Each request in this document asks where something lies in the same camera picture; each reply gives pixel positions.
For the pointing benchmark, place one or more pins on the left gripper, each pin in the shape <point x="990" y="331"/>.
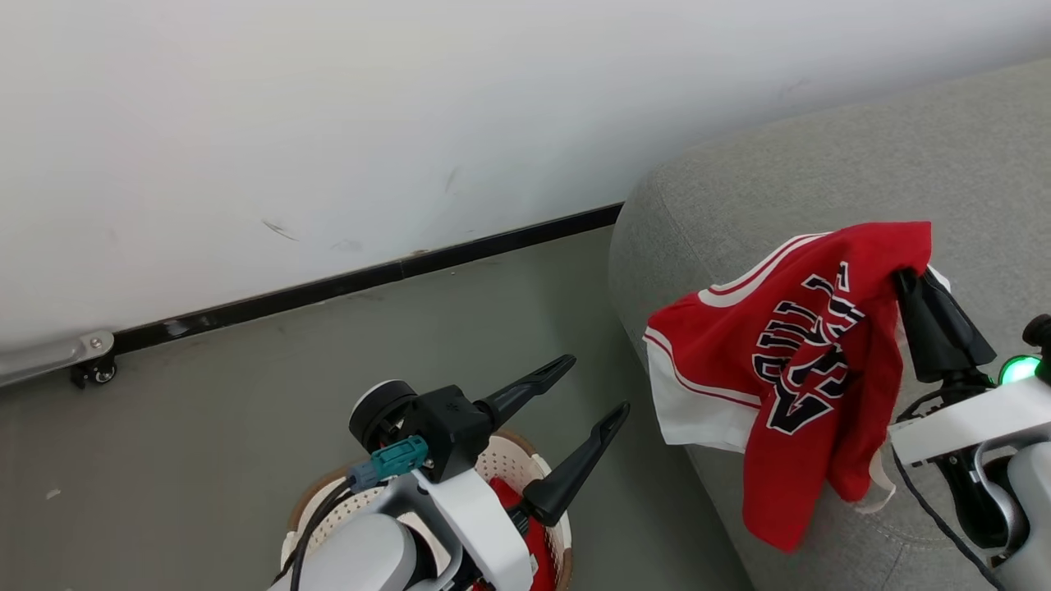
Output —
<point x="517" y="519"/>

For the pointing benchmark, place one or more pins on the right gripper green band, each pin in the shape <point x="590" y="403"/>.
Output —
<point x="1018" y="371"/>

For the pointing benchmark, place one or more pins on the plain red garment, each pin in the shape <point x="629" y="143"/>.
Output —
<point x="538" y="550"/>

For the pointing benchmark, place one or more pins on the red white basketball jersey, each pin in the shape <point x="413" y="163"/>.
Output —
<point x="714" y="349"/>

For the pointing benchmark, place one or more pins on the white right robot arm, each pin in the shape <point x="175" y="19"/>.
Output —
<point x="1026" y="492"/>

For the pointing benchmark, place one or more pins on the white perforated laundry basket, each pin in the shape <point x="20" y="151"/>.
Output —
<point x="505" y="464"/>

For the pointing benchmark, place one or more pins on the grey fabric sofa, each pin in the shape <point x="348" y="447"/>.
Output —
<point x="821" y="164"/>

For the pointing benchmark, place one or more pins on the black baseboard strip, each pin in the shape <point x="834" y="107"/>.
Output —
<point x="369" y="279"/>

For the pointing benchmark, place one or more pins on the small black caster wheel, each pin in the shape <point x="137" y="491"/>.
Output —
<point x="103" y="375"/>

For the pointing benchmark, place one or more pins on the silver metal bar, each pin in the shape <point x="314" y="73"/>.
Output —
<point x="49" y="355"/>

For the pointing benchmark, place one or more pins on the white right camera bracket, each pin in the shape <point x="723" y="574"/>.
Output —
<point x="969" y="427"/>

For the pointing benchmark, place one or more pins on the white camera bracket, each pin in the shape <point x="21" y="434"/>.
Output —
<point x="484" y="533"/>
<point x="969" y="427"/>

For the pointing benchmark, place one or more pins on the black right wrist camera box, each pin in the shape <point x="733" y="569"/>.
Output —
<point x="1039" y="330"/>

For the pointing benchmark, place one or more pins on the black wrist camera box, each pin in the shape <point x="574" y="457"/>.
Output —
<point x="447" y="427"/>
<point x="1039" y="330"/>

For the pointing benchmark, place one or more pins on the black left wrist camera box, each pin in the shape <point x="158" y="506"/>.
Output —
<point x="447" y="427"/>

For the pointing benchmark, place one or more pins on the white left camera bracket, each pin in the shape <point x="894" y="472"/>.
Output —
<point x="484" y="533"/>

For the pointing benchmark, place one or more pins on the teal left camera connector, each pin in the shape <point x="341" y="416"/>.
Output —
<point x="398" y="460"/>

